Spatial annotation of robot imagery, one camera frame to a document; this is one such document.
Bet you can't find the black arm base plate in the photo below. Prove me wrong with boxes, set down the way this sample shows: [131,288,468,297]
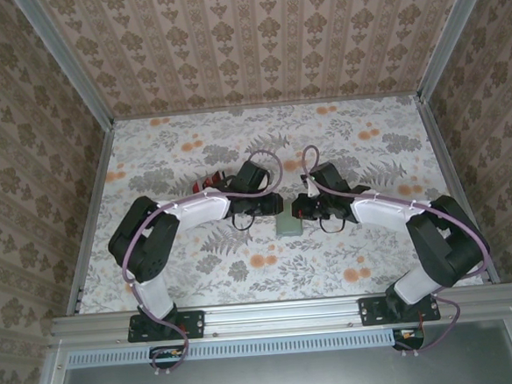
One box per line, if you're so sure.
[125,308,207,345]
[359,292,443,328]

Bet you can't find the white slotted cable duct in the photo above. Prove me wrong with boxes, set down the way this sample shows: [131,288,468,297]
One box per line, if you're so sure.
[67,325,428,369]

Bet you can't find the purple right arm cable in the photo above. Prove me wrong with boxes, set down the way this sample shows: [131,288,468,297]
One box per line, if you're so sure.
[301,133,500,367]

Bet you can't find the aluminium table side rail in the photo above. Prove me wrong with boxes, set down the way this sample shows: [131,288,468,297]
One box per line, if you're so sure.
[418,89,501,290]
[52,118,129,318]

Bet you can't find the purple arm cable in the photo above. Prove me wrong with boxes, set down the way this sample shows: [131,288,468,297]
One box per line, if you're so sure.
[301,133,500,367]
[113,148,299,380]

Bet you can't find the long aluminium mounting rail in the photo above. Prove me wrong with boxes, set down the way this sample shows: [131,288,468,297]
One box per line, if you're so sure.
[48,282,512,349]

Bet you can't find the grey metal panel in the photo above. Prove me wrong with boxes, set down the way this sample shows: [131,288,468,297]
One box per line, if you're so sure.
[53,337,512,384]

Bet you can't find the black looped gripper cable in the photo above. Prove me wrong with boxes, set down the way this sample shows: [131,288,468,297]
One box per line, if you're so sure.
[317,214,346,235]
[231,211,260,232]

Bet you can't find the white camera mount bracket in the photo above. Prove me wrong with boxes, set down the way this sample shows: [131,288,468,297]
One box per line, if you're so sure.
[301,174,321,198]

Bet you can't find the slanted aluminium frame post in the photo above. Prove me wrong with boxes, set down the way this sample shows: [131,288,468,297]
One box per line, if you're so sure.
[409,0,504,103]
[12,0,117,138]

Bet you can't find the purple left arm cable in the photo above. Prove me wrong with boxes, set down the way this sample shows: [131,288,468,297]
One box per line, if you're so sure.
[113,148,299,380]

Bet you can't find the grey green card holder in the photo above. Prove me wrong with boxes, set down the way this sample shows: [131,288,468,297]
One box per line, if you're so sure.
[273,204,307,239]

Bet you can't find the black connector board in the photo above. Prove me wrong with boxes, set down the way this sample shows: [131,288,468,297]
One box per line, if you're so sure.
[390,325,427,353]
[147,344,187,371]

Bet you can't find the thin aluminium table end rail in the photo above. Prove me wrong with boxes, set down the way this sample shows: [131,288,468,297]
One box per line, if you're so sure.
[110,92,423,123]

